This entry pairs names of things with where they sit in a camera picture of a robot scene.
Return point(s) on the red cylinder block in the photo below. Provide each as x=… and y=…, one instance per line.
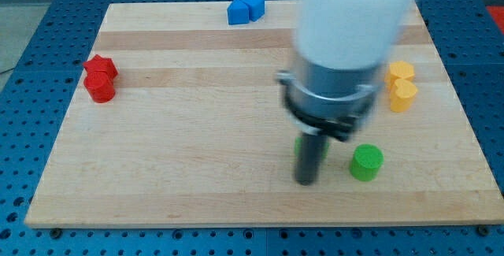
x=99, y=86

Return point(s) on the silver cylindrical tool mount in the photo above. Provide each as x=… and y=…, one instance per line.
x=326, y=101

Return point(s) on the yellow heart block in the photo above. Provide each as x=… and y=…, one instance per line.
x=402, y=95

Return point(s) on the blue cube block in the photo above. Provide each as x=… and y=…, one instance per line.
x=256, y=8

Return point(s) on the blue pentagon block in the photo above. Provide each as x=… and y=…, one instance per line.
x=238, y=13

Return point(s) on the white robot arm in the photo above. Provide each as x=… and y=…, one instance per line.
x=344, y=34

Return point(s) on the red star block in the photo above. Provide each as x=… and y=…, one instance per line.
x=101, y=64

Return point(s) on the green star block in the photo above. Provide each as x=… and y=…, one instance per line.
x=297, y=147

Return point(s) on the yellow hexagon block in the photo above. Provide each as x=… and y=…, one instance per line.
x=398, y=70

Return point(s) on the green circle block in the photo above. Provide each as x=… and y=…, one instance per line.
x=366, y=162

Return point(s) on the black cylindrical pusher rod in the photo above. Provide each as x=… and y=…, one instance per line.
x=309, y=159

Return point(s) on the wooden board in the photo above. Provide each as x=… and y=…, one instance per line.
x=196, y=135

